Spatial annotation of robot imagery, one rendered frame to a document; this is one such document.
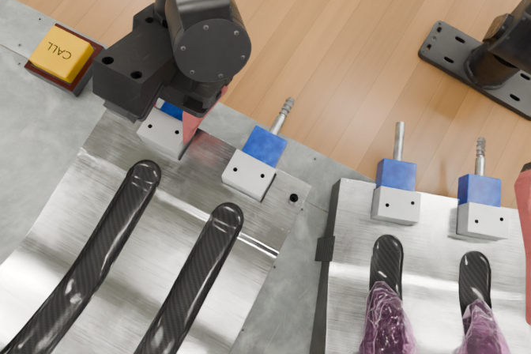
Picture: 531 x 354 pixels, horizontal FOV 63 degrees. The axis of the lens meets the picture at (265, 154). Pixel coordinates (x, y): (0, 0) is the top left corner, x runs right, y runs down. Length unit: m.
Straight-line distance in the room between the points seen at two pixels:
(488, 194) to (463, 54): 0.23
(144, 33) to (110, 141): 0.19
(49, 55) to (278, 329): 0.47
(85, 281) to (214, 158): 0.20
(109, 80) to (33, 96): 0.35
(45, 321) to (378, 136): 0.47
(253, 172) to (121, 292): 0.19
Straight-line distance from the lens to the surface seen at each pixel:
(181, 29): 0.32
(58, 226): 0.55
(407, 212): 0.55
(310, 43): 0.69
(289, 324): 0.60
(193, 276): 0.51
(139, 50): 0.37
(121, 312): 0.52
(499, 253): 0.62
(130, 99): 0.36
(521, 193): 0.27
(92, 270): 0.54
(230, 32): 0.32
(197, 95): 0.42
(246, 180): 0.48
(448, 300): 0.58
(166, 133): 0.50
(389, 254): 0.57
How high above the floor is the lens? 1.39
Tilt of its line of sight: 75 degrees down
